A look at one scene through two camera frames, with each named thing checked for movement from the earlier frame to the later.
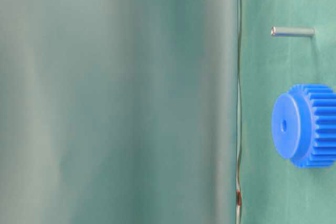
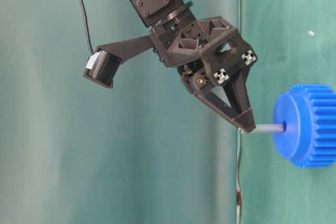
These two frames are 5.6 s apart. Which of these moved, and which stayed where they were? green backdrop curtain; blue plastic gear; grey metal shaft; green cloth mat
Moved: grey metal shaft
Stayed: green backdrop curtain; green cloth mat; blue plastic gear
